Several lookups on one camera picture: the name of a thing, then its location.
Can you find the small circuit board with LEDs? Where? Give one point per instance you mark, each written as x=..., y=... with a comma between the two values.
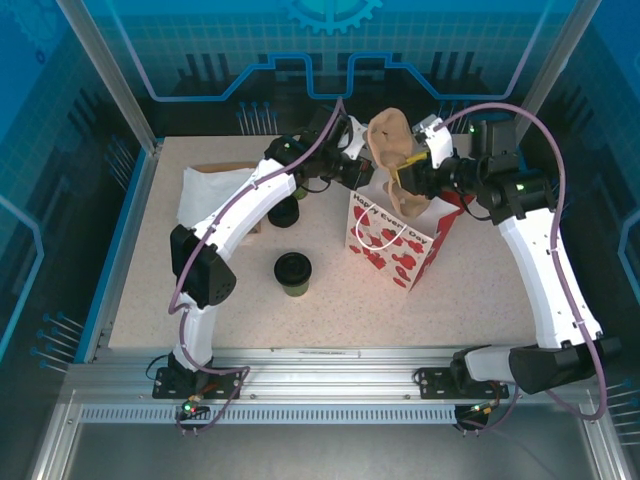
x=480, y=409
x=189, y=409

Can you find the printed white paper bag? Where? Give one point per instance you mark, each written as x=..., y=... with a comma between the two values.
x=380, y=260

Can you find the aluminium frame post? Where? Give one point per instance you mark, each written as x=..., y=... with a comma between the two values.
x=549, y=75
x=111, y=75

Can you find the stack of white napkins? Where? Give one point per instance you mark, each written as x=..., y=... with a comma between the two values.
x=200, y=195

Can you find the pulp cup carrier tray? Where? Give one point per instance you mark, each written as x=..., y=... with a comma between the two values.
x=390, y=135

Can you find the blue printed side panel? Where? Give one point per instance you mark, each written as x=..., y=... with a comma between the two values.
x=600, y=250
x=40, y=175

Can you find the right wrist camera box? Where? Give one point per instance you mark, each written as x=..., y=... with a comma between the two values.
x=437, y=145

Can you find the aluminium mounting rail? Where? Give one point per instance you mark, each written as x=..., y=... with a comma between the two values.
x=325, y=375

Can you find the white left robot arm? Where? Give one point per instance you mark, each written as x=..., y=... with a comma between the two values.
x=250, y=200

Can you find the blue printed back panel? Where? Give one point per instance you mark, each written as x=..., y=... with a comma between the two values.
x=200, y=50

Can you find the green paper cup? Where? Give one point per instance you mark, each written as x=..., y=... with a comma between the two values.
x=300, y=193
x=295, y=290

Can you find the grey metal base plate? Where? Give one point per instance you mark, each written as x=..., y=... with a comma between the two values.
x=325, y=455

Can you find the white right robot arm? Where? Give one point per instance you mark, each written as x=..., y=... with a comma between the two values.
x=540, y=270

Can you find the black plastic cup lid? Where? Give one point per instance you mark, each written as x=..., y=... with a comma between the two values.
x=293, y=267

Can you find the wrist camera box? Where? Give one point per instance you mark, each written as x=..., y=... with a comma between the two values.
x=357, y=135
x=437, y=145

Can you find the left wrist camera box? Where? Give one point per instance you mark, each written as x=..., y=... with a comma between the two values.
x=357, y=135

